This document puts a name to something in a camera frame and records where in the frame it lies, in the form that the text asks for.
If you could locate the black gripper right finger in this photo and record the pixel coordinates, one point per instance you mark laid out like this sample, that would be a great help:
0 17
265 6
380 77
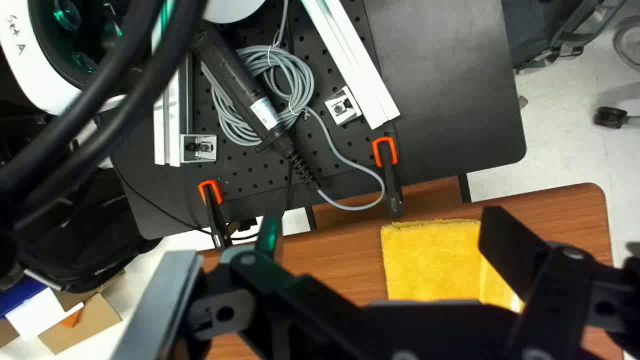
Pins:
510 242

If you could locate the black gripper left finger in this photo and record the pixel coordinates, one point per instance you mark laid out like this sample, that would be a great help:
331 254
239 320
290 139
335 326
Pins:
271 232

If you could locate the yellow terry towel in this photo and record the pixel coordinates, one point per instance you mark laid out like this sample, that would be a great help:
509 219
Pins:
427 261

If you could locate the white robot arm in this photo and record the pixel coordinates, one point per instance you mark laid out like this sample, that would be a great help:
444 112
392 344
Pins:
27 72

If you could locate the orange black clamp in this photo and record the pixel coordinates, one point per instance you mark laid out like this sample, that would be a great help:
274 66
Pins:
212 193
384 153

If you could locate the black chair caster wheel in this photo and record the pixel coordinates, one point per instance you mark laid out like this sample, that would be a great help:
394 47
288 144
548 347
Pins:
608 117

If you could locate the black perforated mounting board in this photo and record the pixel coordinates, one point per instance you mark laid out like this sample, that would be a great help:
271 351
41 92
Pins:
441 72

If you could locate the black bag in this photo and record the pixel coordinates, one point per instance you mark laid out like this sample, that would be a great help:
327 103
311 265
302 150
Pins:
80 232

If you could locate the brown cardboard piece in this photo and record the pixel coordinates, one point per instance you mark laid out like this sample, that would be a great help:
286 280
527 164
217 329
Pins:
83 323

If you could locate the office chair base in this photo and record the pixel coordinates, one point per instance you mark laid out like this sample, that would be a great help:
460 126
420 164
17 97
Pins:
552 27

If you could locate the white paper sheet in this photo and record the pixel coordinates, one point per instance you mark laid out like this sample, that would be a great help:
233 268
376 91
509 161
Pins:
43 312

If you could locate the blue flat object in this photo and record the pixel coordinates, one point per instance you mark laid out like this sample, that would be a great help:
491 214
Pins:
17 297

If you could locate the silver corner bracket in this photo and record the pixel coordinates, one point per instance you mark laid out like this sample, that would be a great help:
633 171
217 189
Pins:
199 147
342 105

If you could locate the short aluminium extrusion rail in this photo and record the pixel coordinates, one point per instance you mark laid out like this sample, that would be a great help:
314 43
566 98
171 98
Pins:
166 126

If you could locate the long aluminium extrusion rail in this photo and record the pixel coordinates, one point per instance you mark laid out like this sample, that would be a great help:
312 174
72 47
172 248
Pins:
352 60

